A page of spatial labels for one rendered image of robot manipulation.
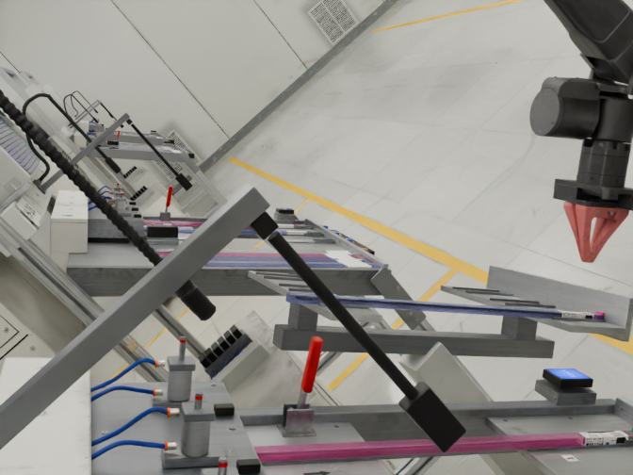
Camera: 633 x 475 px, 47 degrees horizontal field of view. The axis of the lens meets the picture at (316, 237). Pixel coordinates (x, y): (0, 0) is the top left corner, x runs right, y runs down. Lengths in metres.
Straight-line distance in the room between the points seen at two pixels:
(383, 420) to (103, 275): 0.83
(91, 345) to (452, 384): 0.82
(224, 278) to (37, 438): 1.01
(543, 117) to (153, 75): 7.39
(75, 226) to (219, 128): 6.61
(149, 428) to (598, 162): 0.60
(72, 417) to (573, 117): 0.63
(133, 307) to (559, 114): 0.61
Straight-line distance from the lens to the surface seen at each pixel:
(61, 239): 1.73
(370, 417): 0.87
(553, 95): 0.91
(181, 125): 8.21
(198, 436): 0.60
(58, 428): 0.62
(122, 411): 0.70
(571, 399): 1.00
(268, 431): 0.82
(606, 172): 0.95
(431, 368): 1.13
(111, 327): 0.41
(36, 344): 1.59
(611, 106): 0.95
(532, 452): 0.87
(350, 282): 1.65
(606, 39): 0.91
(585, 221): 0.95
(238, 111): 8.30
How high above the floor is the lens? 1.44
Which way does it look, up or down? 20 degrees down
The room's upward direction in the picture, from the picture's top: 41 degrees counter-clockwise
